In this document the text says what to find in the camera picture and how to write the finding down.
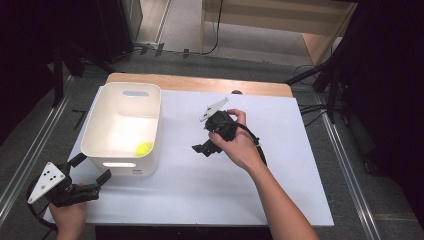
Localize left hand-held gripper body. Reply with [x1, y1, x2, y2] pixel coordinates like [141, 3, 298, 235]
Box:
[27, 162, 101, 208]

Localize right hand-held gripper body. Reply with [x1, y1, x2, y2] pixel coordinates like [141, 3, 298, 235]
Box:
[198, 96, 239, 143]

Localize white plastic bin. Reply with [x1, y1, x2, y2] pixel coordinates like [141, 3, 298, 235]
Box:
[80, 81, 163, 178]

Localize yellow tennis ball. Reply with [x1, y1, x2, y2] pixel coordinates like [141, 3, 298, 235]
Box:
[134, 141, 155, 158]

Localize person's right hand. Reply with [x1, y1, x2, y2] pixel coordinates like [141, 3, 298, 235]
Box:
[208, 108, 268, 175]

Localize person's left hand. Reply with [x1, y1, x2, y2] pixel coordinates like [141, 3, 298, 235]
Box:
[48, 200, 89, 240]

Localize wooden table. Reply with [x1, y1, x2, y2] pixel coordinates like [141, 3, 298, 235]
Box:
[105, 72, 294, 98]

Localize white board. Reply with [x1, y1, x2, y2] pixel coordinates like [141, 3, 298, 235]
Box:
[43, 85, 335, 228]

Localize black metal stand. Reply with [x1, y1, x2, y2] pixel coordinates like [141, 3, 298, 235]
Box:
[284, 0, 364, 124]
[51, 41, 118, 108]

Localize wooden shelf unit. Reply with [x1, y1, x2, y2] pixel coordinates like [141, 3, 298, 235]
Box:
[199, 0, 358, 66]

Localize black cabinet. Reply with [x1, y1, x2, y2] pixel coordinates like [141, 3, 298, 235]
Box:
[96, 0, 144, 63]

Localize black curtain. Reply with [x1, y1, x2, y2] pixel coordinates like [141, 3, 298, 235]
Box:
[333, 0, 424, 219]

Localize metal floor rail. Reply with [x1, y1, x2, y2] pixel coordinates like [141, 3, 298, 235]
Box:
[314, 94, 383, 240]
[0, 75, 101, 228]

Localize right hand-held gripper cable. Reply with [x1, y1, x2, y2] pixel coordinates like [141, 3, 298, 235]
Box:
[213, 120, 269, 167]

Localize hand-held gripper cable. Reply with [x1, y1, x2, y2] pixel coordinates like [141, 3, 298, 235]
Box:
[213, 120, 269, 167]
[25, 176, 59, 232]

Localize left hand-held gripper cable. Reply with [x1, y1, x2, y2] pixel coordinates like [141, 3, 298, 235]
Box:
[25, 176, 59, 232]

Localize black floor cables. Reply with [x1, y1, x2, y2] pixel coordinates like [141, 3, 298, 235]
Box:
[293, 64, 331, 128]

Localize black hanging cable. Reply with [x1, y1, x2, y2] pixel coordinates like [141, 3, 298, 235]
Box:
[199, 0, 224, 56]

